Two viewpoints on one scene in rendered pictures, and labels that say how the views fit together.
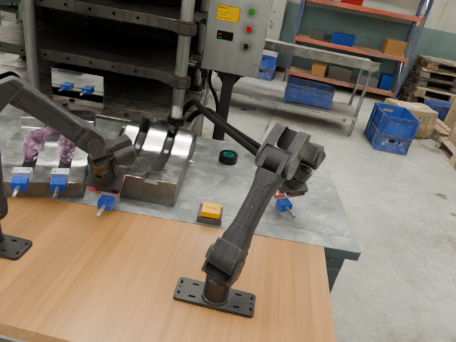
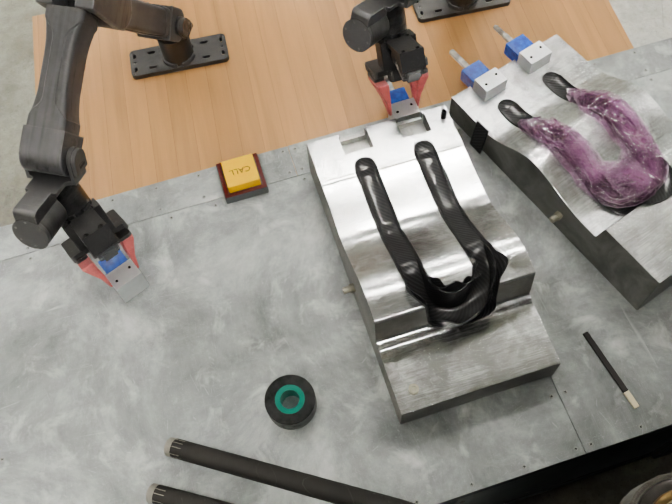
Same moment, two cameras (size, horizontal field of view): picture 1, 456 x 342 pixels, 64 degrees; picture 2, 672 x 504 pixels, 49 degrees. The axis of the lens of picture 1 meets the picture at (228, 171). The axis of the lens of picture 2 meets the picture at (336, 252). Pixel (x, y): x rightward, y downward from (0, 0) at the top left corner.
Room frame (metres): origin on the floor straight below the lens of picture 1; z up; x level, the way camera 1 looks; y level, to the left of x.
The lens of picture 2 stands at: (1.76, 0.04, 1.96)
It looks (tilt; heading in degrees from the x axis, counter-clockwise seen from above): 63 degrees down; 169
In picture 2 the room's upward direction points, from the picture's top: 6 degrees counter-clockwise
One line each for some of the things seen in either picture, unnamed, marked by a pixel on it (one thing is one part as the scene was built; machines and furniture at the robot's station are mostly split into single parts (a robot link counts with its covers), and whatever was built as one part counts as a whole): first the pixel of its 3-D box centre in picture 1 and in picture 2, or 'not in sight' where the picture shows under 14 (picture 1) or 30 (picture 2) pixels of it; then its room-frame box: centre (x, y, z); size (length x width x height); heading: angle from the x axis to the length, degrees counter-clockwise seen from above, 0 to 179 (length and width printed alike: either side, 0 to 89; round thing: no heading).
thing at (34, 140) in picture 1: (53, 136); (600, 139); (1.16, 0.64, 0.90); 0.26 x 0.18 x 0.08; 18
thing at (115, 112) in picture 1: (93, 91); not in sight; (2.12, 0.90, 0.76); 1.30 x 0.84 x 0.07; 91
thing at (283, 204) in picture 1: (285, 206); (113, 261); (1.10, -0.22, 0.83); 0.13 x 0.05 x 0.05; 23
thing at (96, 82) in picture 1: (96, 77); not in sight; (2.04, 0.85, 0.87); 0.50 x 0.27 x 0.17; 1
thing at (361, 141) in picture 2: (152, 180); (355, 146); (1.02, 0.24, 0.87); 0.05 x 0.05 x 0.04; 1
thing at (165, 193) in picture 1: (155, 151); (424, 247); (1.25, 0.29, 0.87); 0.50 x 0.26 x 0.14; 1
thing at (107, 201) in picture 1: (105, 204); (395, 98); (0.91, 0.35, 0.83); 0.13 x 0.05 x 0.05; 2
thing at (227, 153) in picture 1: (228, 157); (290, 402); (1.42, 0.01, 0.82); 0.08 x 0.08 x 0.04
